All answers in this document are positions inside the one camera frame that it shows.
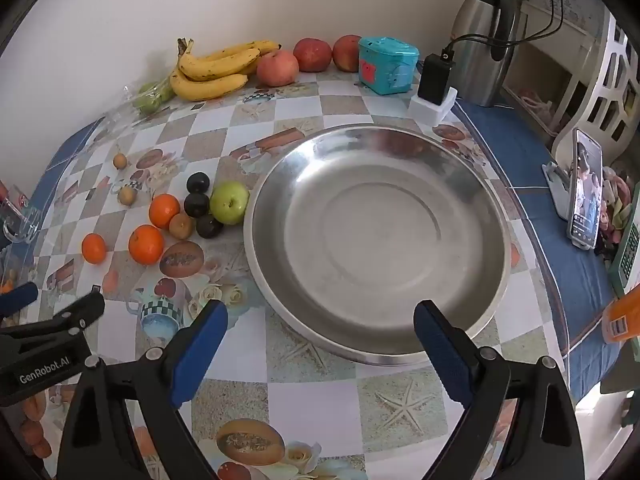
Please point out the clear bag of green fruits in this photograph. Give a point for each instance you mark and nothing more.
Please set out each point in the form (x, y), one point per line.
(150, 97)

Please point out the grey phone stand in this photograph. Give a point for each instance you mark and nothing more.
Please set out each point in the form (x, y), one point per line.
(555, 175)

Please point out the yellow banana bunch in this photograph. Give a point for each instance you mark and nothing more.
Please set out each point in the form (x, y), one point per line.
(215, 67)

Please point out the beige cabinet shelf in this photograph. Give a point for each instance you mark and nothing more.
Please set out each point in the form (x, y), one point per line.
(540, 75)

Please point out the dark plum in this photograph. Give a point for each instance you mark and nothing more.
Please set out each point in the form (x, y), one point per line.
(198, 182)
(196, 205)
(209, 226)

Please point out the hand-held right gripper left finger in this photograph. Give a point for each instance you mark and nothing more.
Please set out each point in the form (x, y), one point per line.
(200, 355)

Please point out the brown kiwi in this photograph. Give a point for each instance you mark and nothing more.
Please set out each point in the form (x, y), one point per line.
(181, 225)

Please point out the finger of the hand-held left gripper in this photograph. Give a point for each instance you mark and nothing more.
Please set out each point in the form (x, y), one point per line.
(17, 298)
(75, 312)

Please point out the black power adapter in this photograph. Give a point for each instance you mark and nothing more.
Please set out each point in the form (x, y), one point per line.
(436, 77)

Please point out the stainless steel thermos jug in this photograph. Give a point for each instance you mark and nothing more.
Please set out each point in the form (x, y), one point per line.
(482, 40)

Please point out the orange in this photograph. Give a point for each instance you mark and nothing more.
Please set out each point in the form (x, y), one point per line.
(165, 210)
(146, 244)
(94, 248)

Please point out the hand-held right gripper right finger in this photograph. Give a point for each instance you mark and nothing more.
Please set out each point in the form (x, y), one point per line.
(442, 355)

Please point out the glass mug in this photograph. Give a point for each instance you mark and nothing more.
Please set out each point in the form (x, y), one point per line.
(22, 220)

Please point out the green calculator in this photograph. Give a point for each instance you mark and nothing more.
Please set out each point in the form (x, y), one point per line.
(627, 260)

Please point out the white plastic lattice chair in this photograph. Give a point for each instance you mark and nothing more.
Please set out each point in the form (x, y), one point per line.
(600, 90)

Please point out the red apple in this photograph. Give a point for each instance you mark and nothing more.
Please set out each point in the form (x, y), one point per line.
(346, 52)
(277, 67)
(312, 54)

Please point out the green apple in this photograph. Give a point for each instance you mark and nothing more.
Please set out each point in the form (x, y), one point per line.
(229, 202)

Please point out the orange bottle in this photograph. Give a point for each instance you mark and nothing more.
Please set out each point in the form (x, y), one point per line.
(622, 320)

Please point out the teal plastic box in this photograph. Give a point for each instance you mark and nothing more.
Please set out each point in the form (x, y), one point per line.
(387, 65)

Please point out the stainless steel basin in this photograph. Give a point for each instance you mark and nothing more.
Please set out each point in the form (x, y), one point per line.
(375, 240)

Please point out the pile of colourful clips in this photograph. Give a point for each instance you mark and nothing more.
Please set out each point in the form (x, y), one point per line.
(612, 200)

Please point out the small brown longan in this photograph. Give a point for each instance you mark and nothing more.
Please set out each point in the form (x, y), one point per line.
(127, 195)
(119, 161)

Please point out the printed checkered tablecloth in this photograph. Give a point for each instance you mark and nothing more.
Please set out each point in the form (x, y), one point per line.
(310, 410)

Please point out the smartphone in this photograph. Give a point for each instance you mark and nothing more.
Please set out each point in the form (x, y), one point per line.
(585, 195)

